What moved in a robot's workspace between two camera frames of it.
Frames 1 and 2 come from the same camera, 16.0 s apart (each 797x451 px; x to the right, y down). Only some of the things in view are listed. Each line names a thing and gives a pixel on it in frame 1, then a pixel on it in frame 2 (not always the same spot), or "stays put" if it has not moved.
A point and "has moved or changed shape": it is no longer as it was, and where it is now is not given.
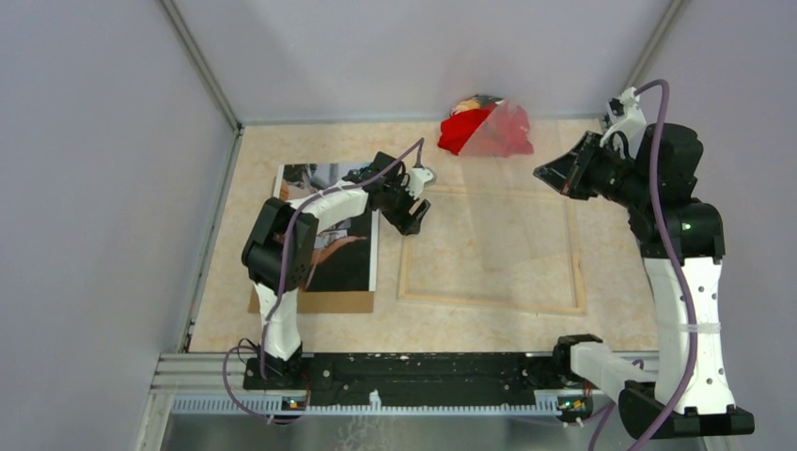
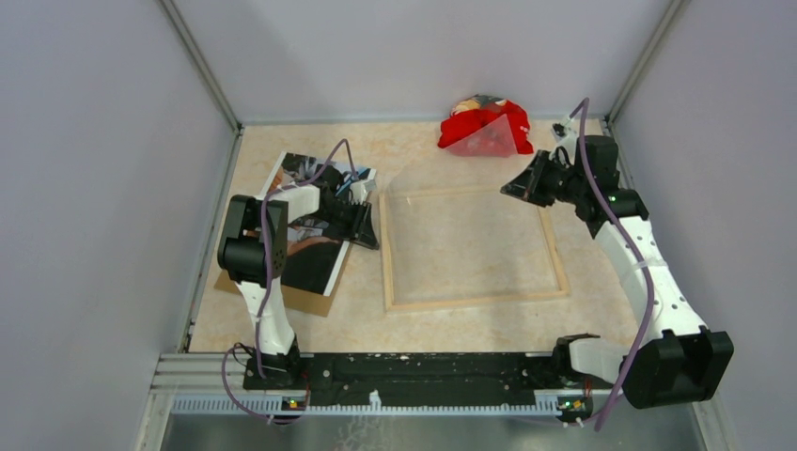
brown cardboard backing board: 323,302 -> 315,304
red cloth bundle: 486,125 stays put
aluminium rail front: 217,384 stays put
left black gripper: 407,224 -> 361,230
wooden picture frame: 577,277 -> 389,305
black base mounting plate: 411,378 stays put
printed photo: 347,255 has moved or changed shape
